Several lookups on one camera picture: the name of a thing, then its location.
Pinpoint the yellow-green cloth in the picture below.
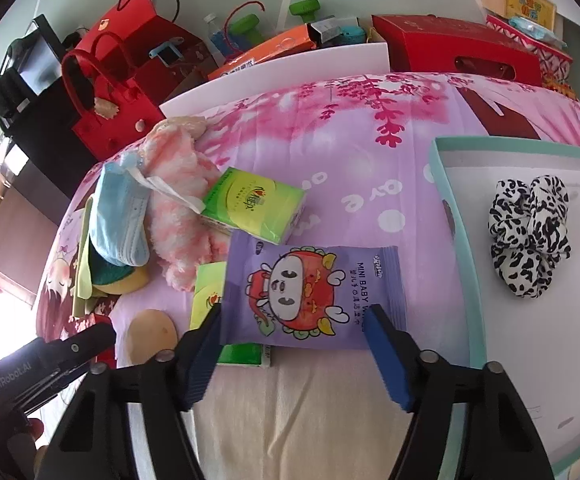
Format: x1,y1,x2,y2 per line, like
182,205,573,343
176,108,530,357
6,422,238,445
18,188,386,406
72,195,101,318

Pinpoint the clear water bottle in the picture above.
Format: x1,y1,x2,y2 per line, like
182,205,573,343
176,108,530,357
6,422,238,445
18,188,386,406
204,14,231,63

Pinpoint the black cabinet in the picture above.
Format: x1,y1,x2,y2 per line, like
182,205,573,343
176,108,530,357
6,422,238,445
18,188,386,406
0,105,103,221

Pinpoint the brown cabinet door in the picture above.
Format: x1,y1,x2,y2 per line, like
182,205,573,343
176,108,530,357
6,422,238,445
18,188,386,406
0,160,65,306

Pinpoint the red felt handbag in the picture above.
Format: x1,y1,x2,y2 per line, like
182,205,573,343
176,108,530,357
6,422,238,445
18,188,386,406
61,31,171,158

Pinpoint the grey small box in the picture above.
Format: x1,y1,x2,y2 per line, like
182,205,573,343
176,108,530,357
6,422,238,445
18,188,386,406
312,17,343,43

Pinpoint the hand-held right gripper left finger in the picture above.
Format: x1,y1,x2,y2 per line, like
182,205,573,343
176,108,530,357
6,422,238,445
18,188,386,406
40,303,225,480

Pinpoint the black screen device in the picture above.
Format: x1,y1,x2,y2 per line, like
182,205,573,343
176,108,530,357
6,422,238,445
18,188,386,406
0,14,68,126

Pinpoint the green yellow sponge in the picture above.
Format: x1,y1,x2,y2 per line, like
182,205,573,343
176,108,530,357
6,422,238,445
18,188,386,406
90,255,149,296

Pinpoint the red paper bag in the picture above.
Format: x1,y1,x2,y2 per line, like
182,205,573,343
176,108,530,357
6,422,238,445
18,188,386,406
91,0,215,101

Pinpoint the cream scrunchie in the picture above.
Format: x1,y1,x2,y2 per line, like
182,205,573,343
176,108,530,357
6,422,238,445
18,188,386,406
157,116,208,141

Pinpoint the green dumbbell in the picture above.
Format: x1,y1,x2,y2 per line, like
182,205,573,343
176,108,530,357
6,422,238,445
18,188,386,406
228,12,263,43
289,0,325,23

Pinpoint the printed blanket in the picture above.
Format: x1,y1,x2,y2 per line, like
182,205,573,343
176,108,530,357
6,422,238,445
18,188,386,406
34,71,580,480

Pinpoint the light blue wipes pack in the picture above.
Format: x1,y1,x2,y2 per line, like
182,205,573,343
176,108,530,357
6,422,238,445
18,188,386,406
509,15,556,43

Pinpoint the pink white fluffy cloth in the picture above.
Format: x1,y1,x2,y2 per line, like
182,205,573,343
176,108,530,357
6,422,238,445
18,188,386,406
137,122,235,293

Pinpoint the person's left hand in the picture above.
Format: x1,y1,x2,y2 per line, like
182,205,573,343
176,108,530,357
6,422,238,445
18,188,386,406
0,417,49,480

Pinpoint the orange cardboard box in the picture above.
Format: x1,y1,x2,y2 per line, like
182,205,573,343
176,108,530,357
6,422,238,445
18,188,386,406
207,22,321,82

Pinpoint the black white spotted scrunchie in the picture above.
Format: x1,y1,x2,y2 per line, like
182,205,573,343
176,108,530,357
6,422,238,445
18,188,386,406
487,175,571,300

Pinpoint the blue face mask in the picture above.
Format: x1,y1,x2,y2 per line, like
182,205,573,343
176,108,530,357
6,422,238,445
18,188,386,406
91,152,205,267

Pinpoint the purple wet wipes packet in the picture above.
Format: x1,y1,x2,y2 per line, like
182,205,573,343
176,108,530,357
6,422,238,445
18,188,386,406
218,230,408,352

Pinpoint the beige round powder puff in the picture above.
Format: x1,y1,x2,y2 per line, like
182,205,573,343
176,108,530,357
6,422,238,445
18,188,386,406
124,308,178,363

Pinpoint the red white patterned box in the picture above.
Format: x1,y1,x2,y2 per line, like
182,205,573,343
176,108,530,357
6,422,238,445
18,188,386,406
486,14,573,83

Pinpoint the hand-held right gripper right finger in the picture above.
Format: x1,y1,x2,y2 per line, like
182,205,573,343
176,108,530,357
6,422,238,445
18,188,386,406
367,303,557,480

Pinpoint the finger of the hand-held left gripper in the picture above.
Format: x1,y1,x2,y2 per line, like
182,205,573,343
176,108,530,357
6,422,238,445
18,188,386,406
34,322,117,367
17,362,93,415

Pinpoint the green tissue pack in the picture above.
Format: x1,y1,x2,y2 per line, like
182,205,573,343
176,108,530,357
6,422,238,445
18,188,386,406
200,167,307,246
189,261,275,368

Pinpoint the white foam board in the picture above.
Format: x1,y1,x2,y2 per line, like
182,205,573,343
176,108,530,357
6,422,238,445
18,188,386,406
159,41,391,121

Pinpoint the red cord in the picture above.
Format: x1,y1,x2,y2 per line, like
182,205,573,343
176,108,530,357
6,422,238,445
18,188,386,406
224,0,267,56

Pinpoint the red gift box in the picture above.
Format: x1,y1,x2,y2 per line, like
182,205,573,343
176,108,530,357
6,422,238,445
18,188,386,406
371,14,543,87

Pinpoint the teal-edged white tray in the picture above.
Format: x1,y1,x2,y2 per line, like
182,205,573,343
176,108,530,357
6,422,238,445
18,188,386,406
429,136,580,476

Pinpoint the teal small case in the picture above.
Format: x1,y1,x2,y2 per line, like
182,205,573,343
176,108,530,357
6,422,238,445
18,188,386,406
337,16,368,43

